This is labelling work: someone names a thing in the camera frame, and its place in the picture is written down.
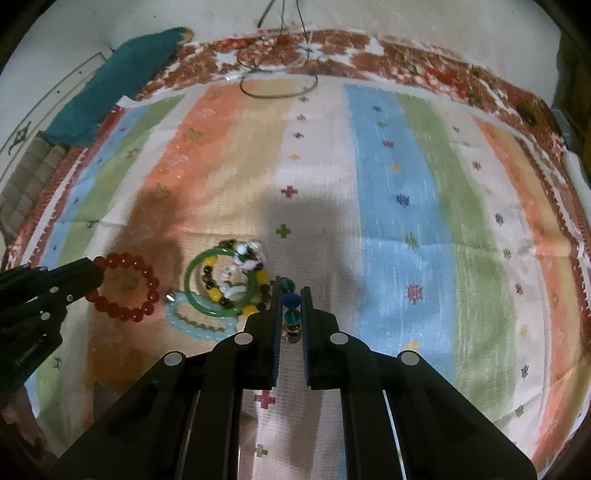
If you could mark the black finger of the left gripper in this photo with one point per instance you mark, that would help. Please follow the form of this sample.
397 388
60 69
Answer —
74 280

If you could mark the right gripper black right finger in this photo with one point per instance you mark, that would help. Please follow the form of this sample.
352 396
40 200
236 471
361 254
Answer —
401 418

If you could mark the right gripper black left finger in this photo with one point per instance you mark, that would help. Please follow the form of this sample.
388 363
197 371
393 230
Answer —
180 420

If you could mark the green jade bangle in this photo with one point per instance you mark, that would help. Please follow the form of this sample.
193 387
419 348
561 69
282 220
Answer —
229 280

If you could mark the grey striped pillow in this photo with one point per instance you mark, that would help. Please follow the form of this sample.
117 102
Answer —
22 190

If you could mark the striped colourful cloth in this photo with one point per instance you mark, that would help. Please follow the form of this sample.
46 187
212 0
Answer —
418 221

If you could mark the teal blanket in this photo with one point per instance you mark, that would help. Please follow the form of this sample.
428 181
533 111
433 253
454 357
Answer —
124 74

